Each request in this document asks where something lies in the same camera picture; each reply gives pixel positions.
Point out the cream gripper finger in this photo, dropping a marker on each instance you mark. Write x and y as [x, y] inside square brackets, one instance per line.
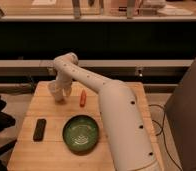
[67, 91]
[52, 87]

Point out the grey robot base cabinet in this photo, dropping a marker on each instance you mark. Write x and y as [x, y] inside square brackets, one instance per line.
[181, 113]

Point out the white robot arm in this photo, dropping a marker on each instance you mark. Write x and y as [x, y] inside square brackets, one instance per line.
[129, 142]

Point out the green ceramic bowl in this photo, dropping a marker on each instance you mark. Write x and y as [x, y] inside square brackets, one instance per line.
[80, 133]

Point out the orange carrot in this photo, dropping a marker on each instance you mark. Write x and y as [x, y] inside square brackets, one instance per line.
[83, 98]

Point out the black remote control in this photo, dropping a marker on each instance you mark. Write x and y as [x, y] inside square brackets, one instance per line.
[39, 130]

